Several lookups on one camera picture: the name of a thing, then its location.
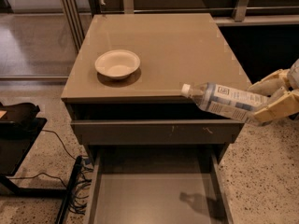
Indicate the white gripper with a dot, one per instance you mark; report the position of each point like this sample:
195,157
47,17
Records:
293,75

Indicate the blue label plastic bottle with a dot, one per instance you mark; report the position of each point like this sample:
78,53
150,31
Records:
224,101

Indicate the grey drawer cabinet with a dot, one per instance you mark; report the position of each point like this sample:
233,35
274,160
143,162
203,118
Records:
174,49

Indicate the open middle grey drawer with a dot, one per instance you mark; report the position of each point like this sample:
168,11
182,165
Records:
157,186

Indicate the closed top grey drawer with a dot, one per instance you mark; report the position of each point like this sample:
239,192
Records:
156,132

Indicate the white paper bowl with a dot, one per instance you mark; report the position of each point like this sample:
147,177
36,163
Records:
117,64

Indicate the black power strip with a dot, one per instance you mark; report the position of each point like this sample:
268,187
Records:
68,193

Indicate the black side table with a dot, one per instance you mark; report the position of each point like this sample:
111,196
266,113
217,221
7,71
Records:
19,128

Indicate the metal railing frame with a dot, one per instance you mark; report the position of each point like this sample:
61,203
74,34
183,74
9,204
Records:
225,12

